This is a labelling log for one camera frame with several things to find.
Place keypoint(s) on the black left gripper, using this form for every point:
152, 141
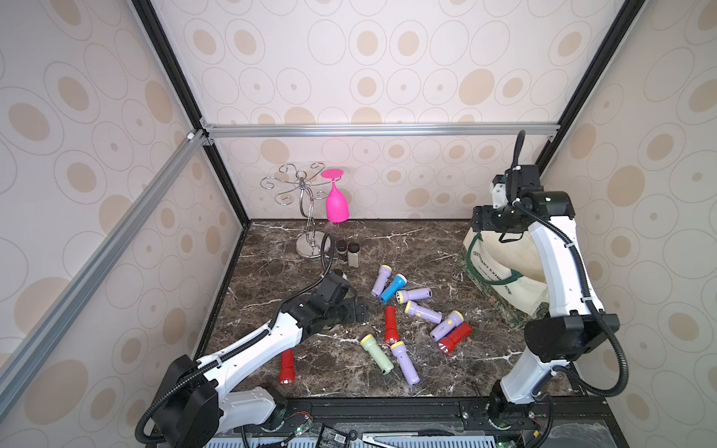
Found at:
354, 313

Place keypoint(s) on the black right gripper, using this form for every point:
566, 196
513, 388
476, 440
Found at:
487, 221

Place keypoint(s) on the cream tote bag green handles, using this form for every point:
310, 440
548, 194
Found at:
510, 274

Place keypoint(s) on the green flashlight yellow rim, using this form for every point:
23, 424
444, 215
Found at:
370, 345

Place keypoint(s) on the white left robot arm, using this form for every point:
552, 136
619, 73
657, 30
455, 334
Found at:
193, 401

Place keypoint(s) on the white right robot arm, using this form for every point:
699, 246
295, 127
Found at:
577, 322

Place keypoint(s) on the chrome glass holder stand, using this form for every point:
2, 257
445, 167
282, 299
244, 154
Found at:
300, 186

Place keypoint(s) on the square jar black lid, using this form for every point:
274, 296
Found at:
353, 255

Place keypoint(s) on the dark lid jar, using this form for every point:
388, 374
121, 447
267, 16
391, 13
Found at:
341, 248

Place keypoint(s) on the purple flashlight back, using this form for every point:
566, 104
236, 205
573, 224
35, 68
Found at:
384, 273

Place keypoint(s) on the purple flashlight lying sideways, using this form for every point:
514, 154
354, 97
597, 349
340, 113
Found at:
413, 295

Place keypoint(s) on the blue flashlight white rim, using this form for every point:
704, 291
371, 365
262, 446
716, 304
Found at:
399, 282

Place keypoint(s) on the purple flashlight front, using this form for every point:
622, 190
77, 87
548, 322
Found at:
408, 369

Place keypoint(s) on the purple flashlight middle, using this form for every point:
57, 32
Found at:
415, 310

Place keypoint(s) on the pink plastic wine glass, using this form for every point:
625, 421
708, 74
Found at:
337, 207

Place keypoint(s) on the purple flashlight yellow button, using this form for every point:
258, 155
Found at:
452, 321

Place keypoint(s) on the large red flashlight right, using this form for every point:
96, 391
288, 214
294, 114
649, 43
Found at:
449, 343

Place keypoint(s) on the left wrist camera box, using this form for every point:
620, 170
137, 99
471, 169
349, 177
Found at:
332, 290

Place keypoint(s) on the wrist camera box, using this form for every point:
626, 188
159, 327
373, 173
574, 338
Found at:
515, 183
332, 290

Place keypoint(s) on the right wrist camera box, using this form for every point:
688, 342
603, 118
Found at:
515, 183

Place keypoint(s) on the black front frame rail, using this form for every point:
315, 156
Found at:
433, 422

